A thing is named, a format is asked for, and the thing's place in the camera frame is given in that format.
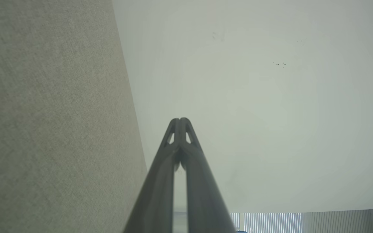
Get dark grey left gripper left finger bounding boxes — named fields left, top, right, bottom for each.
left=123, top=118, right=181, bottom=233

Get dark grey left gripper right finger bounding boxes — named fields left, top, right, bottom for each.
left=180, top=117, right=237, bottom=233

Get white vertical window blinds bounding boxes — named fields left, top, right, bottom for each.
left=230, top=209, right=373, bottom=233

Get grey fabric sofa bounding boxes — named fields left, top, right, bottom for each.
left=0, top=0, right=148, bottom=233

